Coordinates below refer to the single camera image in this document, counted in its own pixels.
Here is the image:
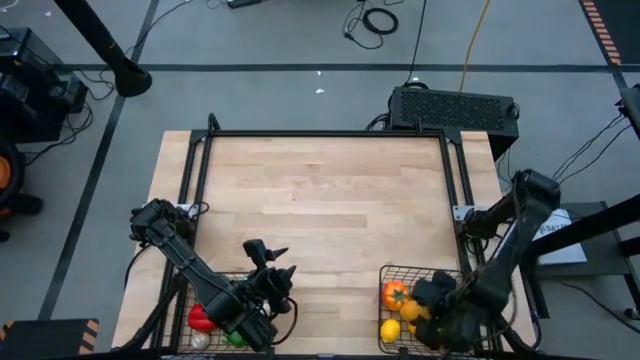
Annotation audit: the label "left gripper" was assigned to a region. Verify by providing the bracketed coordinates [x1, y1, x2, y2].
[249, 246, 298, 315]

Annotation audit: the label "orange mandarin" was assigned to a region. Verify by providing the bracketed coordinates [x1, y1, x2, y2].
[399, 299, 424, 323]

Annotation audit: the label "orange fruit green calyx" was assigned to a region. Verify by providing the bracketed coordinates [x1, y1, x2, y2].
[382, 280, 411, 312]

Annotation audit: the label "red bell pepper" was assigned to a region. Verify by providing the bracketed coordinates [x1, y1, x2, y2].
[187, 303, 217, 334]

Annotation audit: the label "white printed box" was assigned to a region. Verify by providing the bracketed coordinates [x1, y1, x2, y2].
[532, 206, 590, 266]

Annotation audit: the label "black side stand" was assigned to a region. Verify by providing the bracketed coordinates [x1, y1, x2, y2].
[508, 193, 640, 321]

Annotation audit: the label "black computer case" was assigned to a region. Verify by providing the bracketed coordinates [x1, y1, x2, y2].
[388, 85, 520, 155]

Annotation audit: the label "black mat hazard stripes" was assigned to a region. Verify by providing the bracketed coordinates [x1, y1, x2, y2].
[578, 0, 640, 67]
[0, 317, 101, 360]

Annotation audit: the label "black orange floor machine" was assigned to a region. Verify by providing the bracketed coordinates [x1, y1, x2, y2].
[0, 137, 45, 244]

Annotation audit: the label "black pole stand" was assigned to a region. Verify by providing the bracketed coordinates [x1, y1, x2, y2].
[52, 0, 154, 99]

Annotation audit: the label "black equipment stack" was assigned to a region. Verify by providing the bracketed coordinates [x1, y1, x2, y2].
[0, 25, 90, 145]

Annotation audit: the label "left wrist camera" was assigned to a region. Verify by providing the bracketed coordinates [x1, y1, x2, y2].
[242, 238, 269, 270]

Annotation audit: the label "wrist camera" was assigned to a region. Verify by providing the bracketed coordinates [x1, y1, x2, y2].
[242, 238, 269, 270]
[413, 271, 457, 307]

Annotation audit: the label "black wire basket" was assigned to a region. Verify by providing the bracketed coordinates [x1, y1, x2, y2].
[378, 264, 494, 357]
[172, 271, 276, 356]

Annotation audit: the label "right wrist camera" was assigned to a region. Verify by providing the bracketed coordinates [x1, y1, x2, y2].
[413, 271, 457, 307]

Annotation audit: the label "left gripper's black cable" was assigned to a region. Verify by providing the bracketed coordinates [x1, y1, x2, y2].
[269, 295, 300, 347]

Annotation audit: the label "black metal table frame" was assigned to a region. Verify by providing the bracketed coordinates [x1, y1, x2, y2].
[113, 112, 544, 360]

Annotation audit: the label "coiled black cable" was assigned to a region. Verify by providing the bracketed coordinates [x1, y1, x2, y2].
[342, 0, 400, 51]

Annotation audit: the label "black hanging cable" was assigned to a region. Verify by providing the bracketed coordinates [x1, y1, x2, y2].
[403, 0, 429, 85]

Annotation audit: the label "yellow cable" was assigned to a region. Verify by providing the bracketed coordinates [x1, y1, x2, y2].
[458, 0, 492, 92]

